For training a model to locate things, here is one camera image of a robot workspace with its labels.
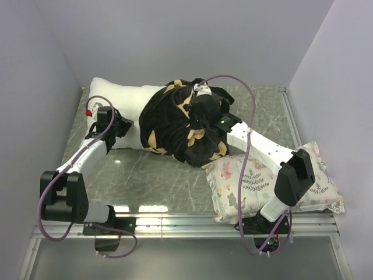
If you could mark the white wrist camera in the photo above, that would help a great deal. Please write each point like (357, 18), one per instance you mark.
(92, 111)
(202, 89)

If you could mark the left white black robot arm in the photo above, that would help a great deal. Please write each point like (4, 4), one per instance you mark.
(63, 196)

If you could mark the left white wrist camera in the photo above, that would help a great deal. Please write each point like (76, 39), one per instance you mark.
(92, 111)

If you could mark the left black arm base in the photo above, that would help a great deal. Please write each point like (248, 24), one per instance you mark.
(107, 236)

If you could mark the white floral printed pillow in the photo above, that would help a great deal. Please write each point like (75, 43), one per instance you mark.
(258, 185)

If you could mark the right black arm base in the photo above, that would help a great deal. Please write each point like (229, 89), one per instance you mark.
(269, 237)

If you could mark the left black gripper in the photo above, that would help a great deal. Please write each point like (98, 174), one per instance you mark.
(126, 125)

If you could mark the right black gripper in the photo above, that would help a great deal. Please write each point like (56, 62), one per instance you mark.
(193, 123)

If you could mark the aluminium mounting rail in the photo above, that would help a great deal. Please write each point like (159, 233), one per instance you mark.
(201, 225)

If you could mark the black pillowcase with tan flowers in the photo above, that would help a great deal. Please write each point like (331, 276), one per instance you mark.
(165, 127)

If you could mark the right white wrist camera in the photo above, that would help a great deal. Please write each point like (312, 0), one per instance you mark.
(202, 89)

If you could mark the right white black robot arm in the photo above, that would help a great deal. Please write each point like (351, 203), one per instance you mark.
(293, 169)

